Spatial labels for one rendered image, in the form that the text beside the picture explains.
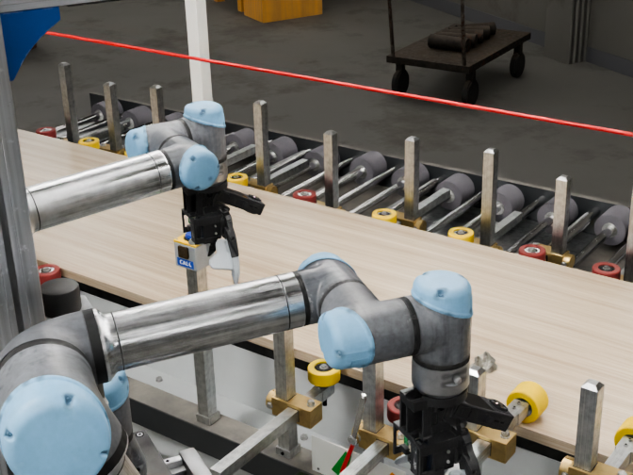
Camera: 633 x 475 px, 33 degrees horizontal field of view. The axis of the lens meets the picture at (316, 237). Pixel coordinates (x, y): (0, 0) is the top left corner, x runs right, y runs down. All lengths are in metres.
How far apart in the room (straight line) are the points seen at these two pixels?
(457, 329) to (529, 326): 1.50
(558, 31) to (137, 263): 5.94
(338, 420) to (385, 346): 1.53
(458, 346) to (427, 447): 0.15
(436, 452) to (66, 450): 0.49
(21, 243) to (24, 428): 0.32
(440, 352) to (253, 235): 2.04
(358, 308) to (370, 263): 1.83
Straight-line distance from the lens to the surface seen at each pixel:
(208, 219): 2.08
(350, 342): 1.28
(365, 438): 2.47
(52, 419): 1.20
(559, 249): 3.30
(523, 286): 3.03
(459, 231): 3.33
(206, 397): 2.76
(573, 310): 2.93
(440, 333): 1.33
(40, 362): 1.26
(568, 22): 8.58
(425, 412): 1.40
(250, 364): 2.93
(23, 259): 1.44
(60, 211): 1.80
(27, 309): 1.47
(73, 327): 1.34
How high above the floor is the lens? 2.27
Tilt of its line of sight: 25 degrees down
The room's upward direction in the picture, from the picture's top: 2 degrees counter-clockwise
